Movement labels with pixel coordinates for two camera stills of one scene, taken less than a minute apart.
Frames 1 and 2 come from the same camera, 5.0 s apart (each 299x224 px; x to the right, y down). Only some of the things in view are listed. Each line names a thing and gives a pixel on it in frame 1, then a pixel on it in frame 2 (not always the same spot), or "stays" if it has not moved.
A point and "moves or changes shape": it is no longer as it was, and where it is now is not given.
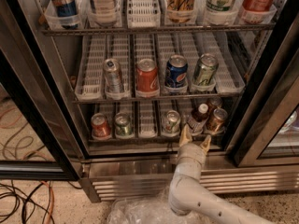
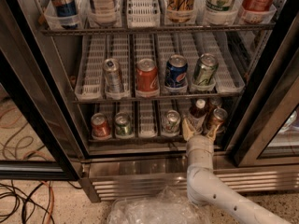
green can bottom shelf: x=123 y=124 stays
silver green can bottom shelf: x=171 y=122 stays
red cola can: x=148 y=84 stays
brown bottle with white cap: x=202 y=114 moves or changes shape
